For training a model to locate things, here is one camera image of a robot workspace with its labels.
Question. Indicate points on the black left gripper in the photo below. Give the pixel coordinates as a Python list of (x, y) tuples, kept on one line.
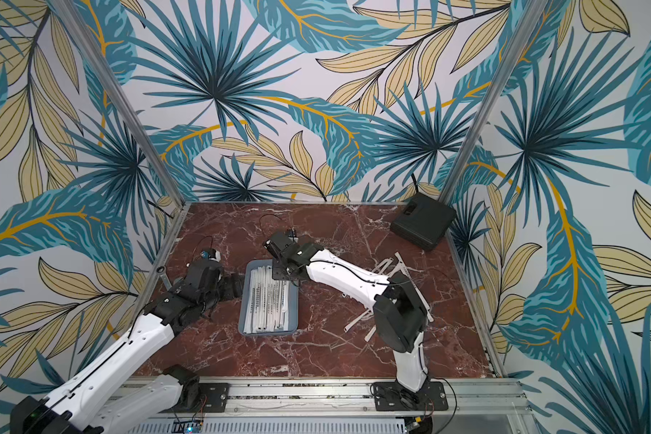
[(232, 285)]

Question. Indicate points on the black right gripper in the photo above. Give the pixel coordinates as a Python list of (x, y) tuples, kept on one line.
[(281, 260)]

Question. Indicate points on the blue plastic storage tray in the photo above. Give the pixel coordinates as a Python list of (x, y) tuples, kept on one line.
[(268, 301)]

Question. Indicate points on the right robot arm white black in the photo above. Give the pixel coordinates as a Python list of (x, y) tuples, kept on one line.
[(401, 313)]

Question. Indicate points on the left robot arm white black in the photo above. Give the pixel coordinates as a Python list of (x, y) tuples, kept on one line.
[(83, 404)]

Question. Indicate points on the black box with antenna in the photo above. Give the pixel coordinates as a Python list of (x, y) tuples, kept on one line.
[(423, 221)]

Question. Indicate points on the white wrapped straw in tray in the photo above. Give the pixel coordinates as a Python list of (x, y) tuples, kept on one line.
[(266, 304)]

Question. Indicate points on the white wrapped straw on table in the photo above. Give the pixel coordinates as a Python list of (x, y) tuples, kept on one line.
[(363, 317)]

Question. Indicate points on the green circuit board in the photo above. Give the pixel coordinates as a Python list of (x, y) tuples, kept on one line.
[(187, 427)]

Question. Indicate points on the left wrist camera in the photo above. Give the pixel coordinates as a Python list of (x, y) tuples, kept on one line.
[(211, 254)]

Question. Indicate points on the orange handled adjustable wrench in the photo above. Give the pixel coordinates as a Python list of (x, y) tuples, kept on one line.
[(161, 273)]

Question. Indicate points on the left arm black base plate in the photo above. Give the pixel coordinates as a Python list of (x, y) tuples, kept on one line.
[(203, 398)]

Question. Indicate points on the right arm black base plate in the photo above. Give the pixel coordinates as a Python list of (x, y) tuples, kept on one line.
[(392, 397)]

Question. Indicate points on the left aluminium frame post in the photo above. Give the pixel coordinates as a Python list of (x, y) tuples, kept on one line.
[(76, 27)]

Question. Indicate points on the aluminium frame post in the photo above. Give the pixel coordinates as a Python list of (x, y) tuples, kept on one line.
[(76, 27), (516, 44)]

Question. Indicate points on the aluminium front rail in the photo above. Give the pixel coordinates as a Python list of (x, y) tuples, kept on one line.
[(341, 399)]

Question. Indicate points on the right aluminium frame post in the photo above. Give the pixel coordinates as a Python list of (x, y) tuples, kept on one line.
[(516, 44)]

